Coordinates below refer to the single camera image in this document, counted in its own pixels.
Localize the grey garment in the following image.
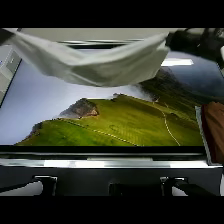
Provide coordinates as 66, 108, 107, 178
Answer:
5, 29, 172, 88

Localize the brown garment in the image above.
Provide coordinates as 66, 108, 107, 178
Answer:
200, 101, 224, 165

